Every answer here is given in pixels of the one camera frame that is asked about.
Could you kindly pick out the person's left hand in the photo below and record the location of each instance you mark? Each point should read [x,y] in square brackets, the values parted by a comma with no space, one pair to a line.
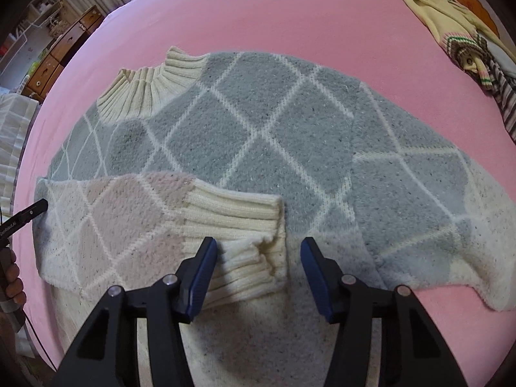
[13,284]

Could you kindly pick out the striped garment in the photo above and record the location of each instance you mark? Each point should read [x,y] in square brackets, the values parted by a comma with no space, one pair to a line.
[506,100]

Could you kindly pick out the pale white garment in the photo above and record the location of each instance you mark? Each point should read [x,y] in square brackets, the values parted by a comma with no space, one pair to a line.
[500,54]

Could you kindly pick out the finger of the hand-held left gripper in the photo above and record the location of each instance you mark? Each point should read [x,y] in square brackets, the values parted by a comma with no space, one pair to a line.
[28,212]

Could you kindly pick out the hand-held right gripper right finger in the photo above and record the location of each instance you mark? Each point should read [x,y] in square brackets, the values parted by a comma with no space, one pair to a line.
[318,280]

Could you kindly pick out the yellow knit sweater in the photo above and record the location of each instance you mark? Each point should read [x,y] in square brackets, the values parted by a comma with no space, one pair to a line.
[431,8]

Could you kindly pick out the white wall shelf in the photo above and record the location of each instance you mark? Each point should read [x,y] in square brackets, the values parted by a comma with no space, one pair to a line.
[44,8]

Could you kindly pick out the grey diamond knit sweater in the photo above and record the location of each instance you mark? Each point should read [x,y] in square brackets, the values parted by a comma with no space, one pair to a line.
[262,129]

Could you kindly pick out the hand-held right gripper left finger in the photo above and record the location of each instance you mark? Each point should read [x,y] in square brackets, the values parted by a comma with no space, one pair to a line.
[200,280]

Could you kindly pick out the wooden desk with drawers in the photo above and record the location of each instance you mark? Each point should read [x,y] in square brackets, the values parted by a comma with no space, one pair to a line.
[52,64]

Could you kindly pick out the pink bed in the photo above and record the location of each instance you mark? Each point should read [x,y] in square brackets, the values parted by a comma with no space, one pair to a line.
[282,16]

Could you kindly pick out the pillow with orange cartoon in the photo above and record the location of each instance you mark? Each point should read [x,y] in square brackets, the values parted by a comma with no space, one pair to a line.
[479,12]

